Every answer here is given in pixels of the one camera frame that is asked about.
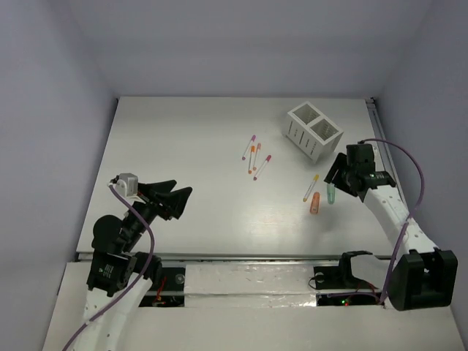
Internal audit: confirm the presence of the green glue stick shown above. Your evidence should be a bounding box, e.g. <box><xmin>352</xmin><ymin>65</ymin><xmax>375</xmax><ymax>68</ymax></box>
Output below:
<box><xmin>327</xmin><ymin>184</ymin><xmax>336</xmax><ymax>205</ymax></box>

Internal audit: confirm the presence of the yellow cap white pen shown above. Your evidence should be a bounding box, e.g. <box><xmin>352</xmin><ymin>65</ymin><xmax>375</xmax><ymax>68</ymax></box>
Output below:
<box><xmin>303</xmin><ymin>174</ymin><xmax>319</xmax><ymax>202</ymax></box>

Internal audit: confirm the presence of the orange glue stick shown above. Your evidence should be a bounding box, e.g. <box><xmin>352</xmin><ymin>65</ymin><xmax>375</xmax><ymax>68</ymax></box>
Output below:
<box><xmin>309</xmin><ymin>192</ymin><xmax>320</xmax><ymax>214</ymax></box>

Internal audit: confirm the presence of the magenta cap white pen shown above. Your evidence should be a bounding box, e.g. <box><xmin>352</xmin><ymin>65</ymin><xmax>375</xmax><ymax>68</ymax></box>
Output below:
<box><xmin>253</xmin><ymin>155</ymin><xmax>271</xmax><ymax>181</ymax></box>

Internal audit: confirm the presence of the pale pink cap pen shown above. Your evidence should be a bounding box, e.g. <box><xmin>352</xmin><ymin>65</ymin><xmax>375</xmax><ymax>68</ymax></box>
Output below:
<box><xmin>252</xmin><ymin>143</ymin><xmax>262</xmax><ymax>171</ymax></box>

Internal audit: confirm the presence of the orange cap white pen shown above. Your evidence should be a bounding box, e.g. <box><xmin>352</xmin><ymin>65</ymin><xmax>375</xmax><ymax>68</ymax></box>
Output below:
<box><xmin>248</xmin><ymin>146</ymin><xmax>255</xmax><ymax>174</ymax></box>

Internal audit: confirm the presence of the purple cap white pen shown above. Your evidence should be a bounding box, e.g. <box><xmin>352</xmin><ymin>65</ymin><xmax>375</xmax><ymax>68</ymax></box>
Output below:
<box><xmin>241</xmin><ymin>135</ymin><xmax>256</xmax><ymax>160</ymax></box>

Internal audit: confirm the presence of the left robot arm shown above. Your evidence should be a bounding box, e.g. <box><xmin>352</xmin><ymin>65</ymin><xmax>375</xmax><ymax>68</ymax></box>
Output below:
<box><xmin>64</xmin><ymin>173</ymin><xmax>192</xmax><ymax>350</ymax></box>

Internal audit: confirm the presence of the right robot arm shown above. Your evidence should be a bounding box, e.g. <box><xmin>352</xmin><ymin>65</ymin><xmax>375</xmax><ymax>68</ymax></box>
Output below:
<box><xmin>325</xmin><ymin>139</ymin><xmax>458</xmax><ymax>311</ymax></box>

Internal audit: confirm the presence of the white two-compartment container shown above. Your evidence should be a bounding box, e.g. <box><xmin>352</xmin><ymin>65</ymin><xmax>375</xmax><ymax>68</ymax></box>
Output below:
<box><xmin>283</xmin><ymin>101</ymin><xmax>344</xmax><ymax>163</ymax></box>

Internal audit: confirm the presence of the white foam front panel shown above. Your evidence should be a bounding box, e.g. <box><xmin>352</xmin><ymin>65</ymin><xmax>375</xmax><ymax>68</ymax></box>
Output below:
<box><xmin>184</xmin><ymin>263</ymin><xmax>317</xmax><ymax>308</ymax></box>

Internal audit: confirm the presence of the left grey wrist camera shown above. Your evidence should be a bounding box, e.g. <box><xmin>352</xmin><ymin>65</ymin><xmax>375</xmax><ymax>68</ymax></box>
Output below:
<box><xmin>110</xmin><ymin>173</ymin><xmax>139</xmax><ymax>198</ymax></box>

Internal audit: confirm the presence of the aluminium rail right side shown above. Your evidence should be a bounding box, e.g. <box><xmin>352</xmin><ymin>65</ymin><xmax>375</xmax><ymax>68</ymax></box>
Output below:
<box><xmin>365</xmin><ymin>97</ymin><xmax>401</xmax><ymax>192</ymax></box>

